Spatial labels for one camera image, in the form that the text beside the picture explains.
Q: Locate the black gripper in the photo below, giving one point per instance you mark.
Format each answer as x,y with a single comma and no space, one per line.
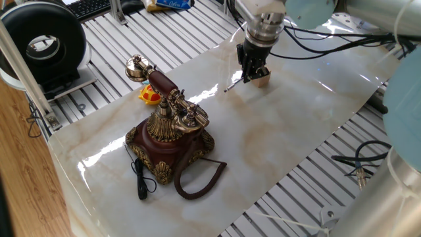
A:
255,52

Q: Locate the black silver pen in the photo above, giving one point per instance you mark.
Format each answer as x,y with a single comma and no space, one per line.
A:
232,87

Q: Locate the antique maroon brass phone base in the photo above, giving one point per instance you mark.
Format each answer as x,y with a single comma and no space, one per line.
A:
164,148

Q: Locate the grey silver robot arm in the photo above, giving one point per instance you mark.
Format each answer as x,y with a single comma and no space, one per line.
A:
263,19

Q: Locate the wooden cube block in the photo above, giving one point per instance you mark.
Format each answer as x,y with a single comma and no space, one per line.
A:
263,82

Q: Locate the glossy marble pattern mat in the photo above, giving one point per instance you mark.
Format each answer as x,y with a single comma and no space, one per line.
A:
279,131

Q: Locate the antique maroon brass handset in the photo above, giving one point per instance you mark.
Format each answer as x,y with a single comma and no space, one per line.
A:
162,82

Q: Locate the yellow orange toy turtle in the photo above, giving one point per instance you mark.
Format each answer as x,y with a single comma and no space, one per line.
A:
149,95

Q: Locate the blue snack packet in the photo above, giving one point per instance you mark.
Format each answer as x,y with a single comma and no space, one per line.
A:
171,3

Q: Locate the yellow snack packet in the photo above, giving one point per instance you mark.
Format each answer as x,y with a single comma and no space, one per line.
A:
151,5

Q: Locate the aluminium profile bar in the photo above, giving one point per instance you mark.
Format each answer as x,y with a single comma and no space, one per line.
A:
378,98

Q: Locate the black computer mouse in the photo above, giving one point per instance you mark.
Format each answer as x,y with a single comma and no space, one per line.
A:
131,6

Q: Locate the white flat stand plate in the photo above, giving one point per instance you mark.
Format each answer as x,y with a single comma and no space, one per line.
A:
84,79

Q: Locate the black keyboard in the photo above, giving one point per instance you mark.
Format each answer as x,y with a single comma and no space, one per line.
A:
89,8

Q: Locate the silver angle bracket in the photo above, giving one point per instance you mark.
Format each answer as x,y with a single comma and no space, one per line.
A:
116,11

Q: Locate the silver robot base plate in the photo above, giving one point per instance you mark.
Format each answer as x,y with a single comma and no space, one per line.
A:
325,220

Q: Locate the aluminium frame post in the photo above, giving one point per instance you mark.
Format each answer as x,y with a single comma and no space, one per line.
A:
23,72

